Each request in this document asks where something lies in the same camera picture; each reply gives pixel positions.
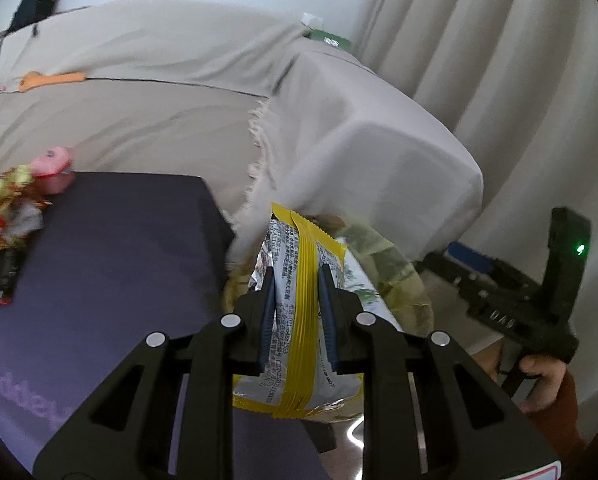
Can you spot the person's right hand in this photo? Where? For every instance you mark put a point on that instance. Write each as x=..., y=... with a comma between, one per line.
x=546, y=382

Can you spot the small pink pot box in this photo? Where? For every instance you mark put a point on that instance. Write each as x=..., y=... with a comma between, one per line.
x=54, y=167

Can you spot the green brown patterned wrapper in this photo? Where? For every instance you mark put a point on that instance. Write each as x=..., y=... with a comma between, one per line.
x=369, y=250

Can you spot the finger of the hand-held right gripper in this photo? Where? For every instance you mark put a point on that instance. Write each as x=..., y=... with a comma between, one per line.
x=471, y=259
x=444, y=272

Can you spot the person's right forearm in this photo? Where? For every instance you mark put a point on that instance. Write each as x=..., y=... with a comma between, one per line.
x=569, y=410

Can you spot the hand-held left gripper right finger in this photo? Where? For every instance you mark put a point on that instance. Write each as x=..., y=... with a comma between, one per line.
x=329, y=320

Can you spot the green digital clock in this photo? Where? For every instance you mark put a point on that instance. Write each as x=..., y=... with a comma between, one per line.
x=331, y=39

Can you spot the white fringed throw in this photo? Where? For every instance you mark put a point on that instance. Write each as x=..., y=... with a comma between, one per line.
x=379, y=160

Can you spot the white wall socket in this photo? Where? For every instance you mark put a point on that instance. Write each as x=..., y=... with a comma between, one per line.
x=311, y=20

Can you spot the gold red wrapper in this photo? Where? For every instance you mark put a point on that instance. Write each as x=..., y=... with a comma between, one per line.
x=9, y=210

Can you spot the grey covered sofa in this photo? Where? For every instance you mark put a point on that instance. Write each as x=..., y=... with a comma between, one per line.
x=129, y=125

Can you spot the white pleated curtain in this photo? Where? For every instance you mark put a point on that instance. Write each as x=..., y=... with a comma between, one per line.
x=504, y=85

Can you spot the yellow snack packet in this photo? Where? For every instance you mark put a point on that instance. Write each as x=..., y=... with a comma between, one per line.
x=299, y=260

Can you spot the yellow-lined waste bin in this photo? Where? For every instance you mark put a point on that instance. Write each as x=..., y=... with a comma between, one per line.
x=419, y=310

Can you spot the orange back scratcher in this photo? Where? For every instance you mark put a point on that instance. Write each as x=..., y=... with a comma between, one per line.
x=54, y=79

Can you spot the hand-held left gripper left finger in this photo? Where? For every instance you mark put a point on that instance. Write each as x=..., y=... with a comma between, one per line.
x=268, y=320

